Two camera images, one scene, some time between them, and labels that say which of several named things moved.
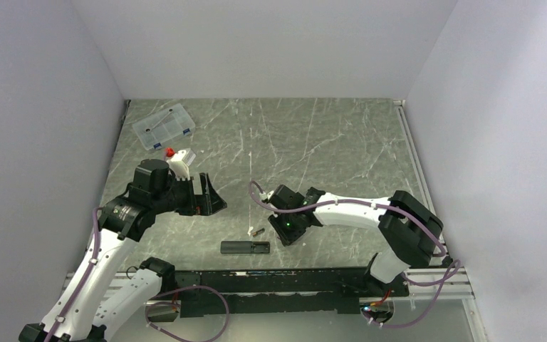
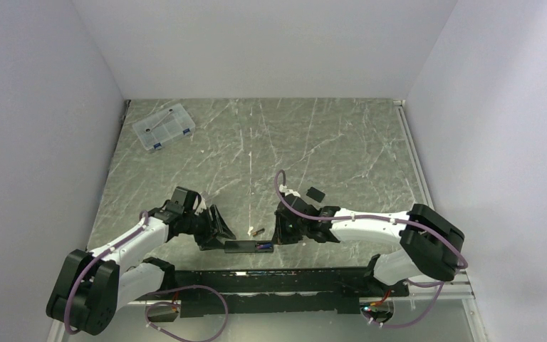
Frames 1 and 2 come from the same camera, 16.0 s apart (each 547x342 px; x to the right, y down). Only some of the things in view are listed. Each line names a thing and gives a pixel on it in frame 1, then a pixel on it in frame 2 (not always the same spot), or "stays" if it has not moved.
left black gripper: (206, 204) -> (219, 228)
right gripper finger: (296, 233) stays
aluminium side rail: (404, 120) stays
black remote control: (245, 246) stays
